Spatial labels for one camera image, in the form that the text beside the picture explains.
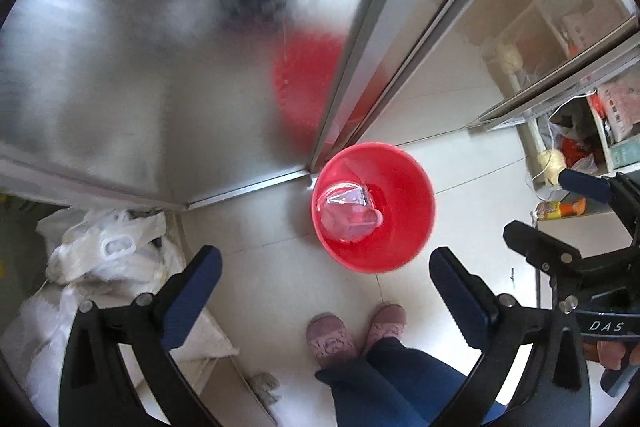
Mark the red plastic bag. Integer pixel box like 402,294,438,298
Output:
559,136,597,170

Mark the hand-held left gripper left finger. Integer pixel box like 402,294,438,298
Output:
59,245,223,427

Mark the pink patterned slipper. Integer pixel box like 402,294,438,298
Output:
365,303,407,354
306,313,359,371

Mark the metal framed glass door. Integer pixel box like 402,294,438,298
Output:
350,0,640,148

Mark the grey rag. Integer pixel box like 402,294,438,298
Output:
244,372,282,408

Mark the pink white packet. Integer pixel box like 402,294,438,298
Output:
589,79,640,144

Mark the white woven sack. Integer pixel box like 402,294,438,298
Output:
10,281,241,427

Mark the stainless steel cabinet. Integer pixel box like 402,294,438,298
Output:
0,0,418,214

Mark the red plastic bucket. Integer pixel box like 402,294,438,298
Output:
311,142,436,274

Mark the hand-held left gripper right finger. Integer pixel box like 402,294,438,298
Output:
429,247,593,427

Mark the clear plastic container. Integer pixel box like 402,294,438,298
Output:
316,179,384,243

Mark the white storage shelf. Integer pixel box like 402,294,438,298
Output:
515,77,640,220

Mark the white plastic bag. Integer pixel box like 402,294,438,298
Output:
37,207,186,284

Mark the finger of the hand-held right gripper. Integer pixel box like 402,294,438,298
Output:
503,221,621,279
558,169,640,248

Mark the orange yellow snack packet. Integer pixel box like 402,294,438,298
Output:
536,199,587,221

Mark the person's right hand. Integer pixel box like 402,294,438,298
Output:
582,336,640,371

